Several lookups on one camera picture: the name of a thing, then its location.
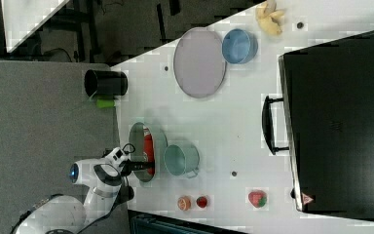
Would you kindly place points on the small red strawberry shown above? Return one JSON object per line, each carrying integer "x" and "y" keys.
{"x": 201, "y": 201}

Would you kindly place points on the large red strawberry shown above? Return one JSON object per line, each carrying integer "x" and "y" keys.
{"x": 257, "y": 198}

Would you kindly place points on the grey round plate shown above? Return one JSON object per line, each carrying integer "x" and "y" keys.
{"x": 198, "y": 64}

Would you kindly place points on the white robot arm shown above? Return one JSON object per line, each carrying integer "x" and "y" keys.
{"x": 64, "y": 214}

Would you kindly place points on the green oval strainer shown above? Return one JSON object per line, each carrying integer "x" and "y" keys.
{"x": 136, "y": 138}

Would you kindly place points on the green clamp piece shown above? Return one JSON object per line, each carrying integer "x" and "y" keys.
{"x": 105, "y": 103}

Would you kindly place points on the red ketchup bottle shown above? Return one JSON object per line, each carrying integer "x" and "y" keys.
{"x": 148, "y": 147}

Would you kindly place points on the black cylinder post upper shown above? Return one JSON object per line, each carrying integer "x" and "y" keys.
{"x": 105, "y": 83}

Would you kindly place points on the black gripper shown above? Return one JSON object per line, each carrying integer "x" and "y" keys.
{"x": 128, "y": 167}

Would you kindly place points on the green metal cup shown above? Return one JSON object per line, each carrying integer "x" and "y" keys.
{"x": 182, "y": 159}

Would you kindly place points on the black toaster oven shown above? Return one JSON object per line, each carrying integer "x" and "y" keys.
{"x": 328, "y": 101}

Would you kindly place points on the orange slice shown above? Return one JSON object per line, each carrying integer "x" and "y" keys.
{"x": 184, "y": 203}

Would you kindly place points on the blue bowl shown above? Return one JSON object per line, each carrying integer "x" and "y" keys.
{"x": 239, "y": 46}

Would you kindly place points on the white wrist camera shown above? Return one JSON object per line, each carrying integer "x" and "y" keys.
{"x": 116, "y": 157}

